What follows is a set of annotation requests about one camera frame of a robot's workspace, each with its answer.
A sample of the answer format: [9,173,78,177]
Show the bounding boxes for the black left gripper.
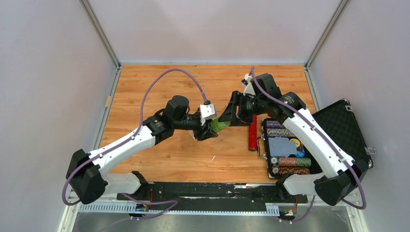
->
[173,114,219,141]

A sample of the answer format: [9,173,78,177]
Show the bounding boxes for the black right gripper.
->
[219,91,266,127]

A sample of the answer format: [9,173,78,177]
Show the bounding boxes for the green pill bottle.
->
[210,118,231,134]

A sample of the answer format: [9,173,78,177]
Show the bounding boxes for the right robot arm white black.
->
[218,72,369,209]

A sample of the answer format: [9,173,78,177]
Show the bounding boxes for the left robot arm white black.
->
[63,95,216,204]

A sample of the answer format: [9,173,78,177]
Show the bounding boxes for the red glitter tube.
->
[248,115,257,151]

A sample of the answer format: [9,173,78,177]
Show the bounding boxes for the green purple chip row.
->
[266,120,295,138]

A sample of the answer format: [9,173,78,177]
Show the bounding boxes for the blue playing card deck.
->
[268,137,297,157]

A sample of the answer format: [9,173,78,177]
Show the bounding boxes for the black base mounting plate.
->
[130,182,308,212]

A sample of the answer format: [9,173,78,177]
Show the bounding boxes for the black poker chip case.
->
[262,99,373,180]

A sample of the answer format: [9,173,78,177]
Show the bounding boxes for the orange black chip row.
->
[270,157,312,176]

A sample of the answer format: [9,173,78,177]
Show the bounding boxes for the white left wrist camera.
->
[199,103,217,126]

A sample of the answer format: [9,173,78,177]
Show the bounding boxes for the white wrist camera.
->
[199,103,217,126]
[241,73,255,96]

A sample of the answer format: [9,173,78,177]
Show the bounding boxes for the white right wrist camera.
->
[241,73,255,96]

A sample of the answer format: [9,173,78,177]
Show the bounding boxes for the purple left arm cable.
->
[62,68,210,221]

